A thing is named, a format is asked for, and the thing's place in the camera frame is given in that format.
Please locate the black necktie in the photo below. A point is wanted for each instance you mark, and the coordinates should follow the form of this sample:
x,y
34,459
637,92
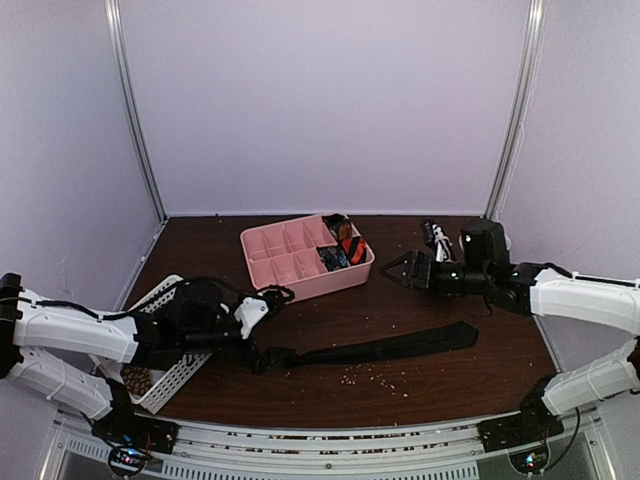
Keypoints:
x,y
450,337

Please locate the left aluminium frame post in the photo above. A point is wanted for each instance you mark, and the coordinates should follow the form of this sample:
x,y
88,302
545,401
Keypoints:
x,y
118,41

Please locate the right aluminium frame post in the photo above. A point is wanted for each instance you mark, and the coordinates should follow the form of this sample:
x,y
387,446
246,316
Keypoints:
x,y
523,93

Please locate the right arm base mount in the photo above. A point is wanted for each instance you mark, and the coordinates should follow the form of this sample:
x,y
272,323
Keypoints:
x,y
516,430

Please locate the rolled brown tie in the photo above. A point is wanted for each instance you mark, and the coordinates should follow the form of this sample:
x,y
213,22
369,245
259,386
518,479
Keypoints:
x,y
338,225

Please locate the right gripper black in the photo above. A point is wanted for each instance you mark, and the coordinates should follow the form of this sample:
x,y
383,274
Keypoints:
x,y
414,260

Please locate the white perforated plastic basket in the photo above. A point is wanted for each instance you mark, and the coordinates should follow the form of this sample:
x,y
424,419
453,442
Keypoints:
x,y
168,372

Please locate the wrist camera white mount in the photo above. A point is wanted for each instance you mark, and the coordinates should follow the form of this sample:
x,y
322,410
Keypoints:
x,y
438,241
260,306

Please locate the aluminium frame post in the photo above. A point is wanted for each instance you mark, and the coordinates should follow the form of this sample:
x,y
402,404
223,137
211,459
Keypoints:
x,y
523,93
118,41

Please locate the brown patterned necktie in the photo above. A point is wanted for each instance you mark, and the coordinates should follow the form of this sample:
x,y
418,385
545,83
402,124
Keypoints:
x,y
137,380

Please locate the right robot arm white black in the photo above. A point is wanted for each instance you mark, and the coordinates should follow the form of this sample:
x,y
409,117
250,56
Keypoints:
x,y
531,289

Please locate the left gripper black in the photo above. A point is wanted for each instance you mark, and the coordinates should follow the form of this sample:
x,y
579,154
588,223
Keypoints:
x,y
258,364

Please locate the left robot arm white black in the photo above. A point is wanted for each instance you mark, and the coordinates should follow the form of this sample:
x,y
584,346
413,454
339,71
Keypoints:
x,y
179,317

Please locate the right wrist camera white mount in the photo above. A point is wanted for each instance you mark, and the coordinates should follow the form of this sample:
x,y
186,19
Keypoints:
x,y
438,241

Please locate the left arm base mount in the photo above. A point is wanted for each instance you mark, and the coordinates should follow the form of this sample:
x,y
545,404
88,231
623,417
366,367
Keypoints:
x,y
145,434

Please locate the aluminium front rail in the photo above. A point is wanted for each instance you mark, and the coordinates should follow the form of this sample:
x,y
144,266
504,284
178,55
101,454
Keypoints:
x,y
440,450

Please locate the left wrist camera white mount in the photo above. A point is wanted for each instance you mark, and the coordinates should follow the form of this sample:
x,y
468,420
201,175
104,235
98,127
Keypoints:
x,y
260,306

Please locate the rolled blue patterned tie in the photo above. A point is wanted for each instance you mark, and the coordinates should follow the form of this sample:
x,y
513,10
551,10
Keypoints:
x,y
333,257

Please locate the rolled orange black tie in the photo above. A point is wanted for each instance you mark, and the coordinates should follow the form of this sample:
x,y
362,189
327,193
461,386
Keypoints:
x,y
355,249

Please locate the pink divided organizer tray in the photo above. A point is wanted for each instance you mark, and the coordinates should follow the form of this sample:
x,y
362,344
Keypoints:
x,y
287,253

